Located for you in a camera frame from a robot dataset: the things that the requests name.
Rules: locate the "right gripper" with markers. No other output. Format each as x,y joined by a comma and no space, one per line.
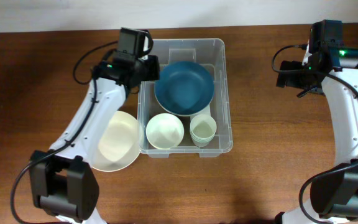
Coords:
291,81

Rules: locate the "white label in bin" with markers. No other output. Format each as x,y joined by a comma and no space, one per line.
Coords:
206,111

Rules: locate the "mint green cup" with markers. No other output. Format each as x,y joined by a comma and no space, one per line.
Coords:
196,138

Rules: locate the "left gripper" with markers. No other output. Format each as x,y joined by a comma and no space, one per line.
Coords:
154,61

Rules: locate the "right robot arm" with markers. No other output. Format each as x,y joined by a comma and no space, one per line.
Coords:
334,192

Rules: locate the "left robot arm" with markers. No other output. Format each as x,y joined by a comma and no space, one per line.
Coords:
61,179

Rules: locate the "dark blue plate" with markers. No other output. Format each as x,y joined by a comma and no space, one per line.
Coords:
184,79

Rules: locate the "clear plastic storage bin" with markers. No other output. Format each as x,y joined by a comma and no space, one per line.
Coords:
209,53

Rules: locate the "beige plate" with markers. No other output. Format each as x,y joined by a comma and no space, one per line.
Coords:
183,105
119,146

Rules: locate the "white bowl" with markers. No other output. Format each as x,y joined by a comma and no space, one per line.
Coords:
165,131

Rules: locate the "white cup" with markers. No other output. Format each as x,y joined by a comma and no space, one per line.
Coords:
203,127

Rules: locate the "grey cup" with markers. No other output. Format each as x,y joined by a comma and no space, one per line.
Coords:
200,144

